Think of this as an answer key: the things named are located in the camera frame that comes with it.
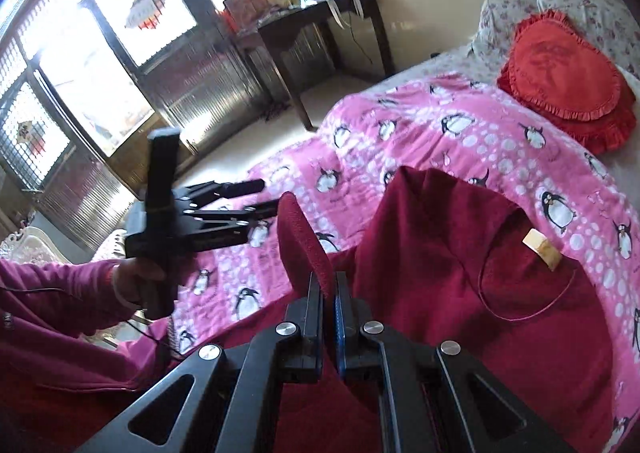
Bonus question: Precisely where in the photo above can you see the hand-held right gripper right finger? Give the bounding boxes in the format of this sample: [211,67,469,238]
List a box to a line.
[334,272,576,453]

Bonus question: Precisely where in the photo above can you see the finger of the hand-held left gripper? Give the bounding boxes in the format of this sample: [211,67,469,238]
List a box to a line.
[172,179,266,208]
[186,199,282,254]

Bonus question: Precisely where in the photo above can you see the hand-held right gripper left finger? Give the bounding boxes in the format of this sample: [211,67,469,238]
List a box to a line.
[75,272,331,453]

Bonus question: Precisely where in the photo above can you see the dark red fleece garment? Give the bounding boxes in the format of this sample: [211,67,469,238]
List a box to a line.
[270,165,621,453]

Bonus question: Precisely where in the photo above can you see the person's left forearm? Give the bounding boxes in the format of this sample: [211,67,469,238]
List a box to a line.
[0,258,120,340]

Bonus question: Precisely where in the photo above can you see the person's left hand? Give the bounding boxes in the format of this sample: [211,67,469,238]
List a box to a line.
[111,258,168,308]

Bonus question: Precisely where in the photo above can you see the metal framed glass door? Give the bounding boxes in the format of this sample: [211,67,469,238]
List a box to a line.
[80,0,283,156]

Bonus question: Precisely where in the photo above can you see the white ornate sofa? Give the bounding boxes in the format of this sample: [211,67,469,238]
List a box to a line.
[0,225,127,265]

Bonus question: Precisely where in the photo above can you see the dark wooden table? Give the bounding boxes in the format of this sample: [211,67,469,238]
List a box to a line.
[222,0,397,132]

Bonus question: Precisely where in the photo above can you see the pink printed box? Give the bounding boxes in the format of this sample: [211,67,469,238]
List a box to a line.
[222,0,295,32]

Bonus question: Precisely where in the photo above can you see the pink penguin printed blanket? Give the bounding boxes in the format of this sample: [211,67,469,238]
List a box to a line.
[165,73,640,453]

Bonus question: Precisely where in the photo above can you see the person's magenta jacket torso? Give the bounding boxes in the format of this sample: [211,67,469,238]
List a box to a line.
[0,320,173,453]

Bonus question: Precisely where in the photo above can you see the small floral pillow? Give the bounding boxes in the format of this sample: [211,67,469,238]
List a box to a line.
[467,0,542,58]

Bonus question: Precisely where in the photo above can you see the large floral pillow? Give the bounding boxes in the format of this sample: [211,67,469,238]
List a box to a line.
[536,0,640,94]

